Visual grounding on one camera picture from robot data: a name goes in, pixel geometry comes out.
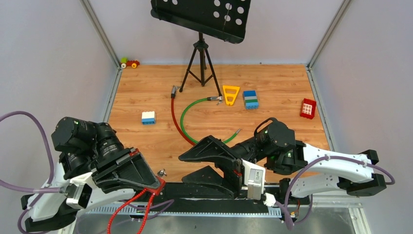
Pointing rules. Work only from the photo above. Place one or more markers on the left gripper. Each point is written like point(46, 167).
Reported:
point(141, 166)

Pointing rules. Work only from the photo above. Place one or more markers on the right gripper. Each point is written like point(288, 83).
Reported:
point(212, 149)

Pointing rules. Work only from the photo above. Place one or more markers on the small key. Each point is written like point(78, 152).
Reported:
point(162, 173)

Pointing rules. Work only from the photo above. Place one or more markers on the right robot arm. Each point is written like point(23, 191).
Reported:
point(274, 147)

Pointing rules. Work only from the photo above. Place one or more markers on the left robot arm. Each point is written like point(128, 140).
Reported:
point(79, 143)

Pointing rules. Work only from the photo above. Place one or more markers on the white blue block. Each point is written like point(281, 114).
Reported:
point(148, 118)

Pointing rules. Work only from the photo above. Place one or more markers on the yellow triangular plastic piece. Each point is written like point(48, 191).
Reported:
point(230, 94)

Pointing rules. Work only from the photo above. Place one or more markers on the blue green stacked blocks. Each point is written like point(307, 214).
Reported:
point(250, 99)

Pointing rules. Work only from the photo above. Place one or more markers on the red window block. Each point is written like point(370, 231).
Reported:
point(308, 108)

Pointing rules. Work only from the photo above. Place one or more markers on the toy car red green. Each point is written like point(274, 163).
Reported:
point(125, 62)

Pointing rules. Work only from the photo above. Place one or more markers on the black music stand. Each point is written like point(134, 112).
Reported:
point(222, 19)

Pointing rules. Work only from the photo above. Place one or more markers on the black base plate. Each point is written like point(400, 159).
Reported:
point(196, 199)

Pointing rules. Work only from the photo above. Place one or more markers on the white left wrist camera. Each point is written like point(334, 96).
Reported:
point(79, 191)

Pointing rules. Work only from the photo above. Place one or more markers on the green cable lock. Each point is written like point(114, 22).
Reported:
point(182, 118)

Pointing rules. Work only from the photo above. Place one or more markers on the thick red cable lock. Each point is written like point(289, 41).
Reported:
point(173, 95)

